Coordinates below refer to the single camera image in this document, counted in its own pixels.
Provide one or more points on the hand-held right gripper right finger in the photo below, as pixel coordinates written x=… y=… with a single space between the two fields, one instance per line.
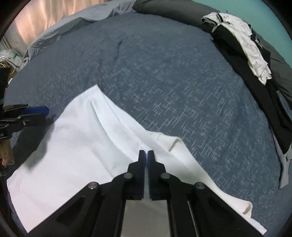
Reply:
x=150 y=175

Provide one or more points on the light grey blanket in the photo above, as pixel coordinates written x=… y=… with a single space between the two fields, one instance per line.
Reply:
x=68 y=25

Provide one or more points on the person's left hand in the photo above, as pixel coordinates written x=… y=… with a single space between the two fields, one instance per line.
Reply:
x=6 y=155

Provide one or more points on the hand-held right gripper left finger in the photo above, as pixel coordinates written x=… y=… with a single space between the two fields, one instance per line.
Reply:
x=142 y=175

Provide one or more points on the pink curtain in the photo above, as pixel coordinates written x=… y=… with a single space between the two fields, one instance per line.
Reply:
x=45 y=18

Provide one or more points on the dark grey rolled duvet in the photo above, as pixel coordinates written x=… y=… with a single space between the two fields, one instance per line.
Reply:
x=273 y=59

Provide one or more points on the grey garment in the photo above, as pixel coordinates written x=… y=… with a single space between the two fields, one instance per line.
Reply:
x=285 y=168

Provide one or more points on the pile of unfolded clothes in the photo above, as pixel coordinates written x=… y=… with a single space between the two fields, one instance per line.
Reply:
x=262 y=91

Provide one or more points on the white long-sleeve shirt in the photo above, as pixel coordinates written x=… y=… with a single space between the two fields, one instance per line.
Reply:
x=91 y=136

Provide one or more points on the clear plastic bag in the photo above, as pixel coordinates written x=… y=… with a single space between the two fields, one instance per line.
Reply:
x=9 y=57

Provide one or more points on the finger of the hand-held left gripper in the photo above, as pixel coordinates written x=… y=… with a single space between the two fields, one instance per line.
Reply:
x=29 y=120
x=34 y=110

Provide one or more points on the white garment with black trim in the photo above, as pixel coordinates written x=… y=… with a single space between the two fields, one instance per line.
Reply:
x=248 y=45

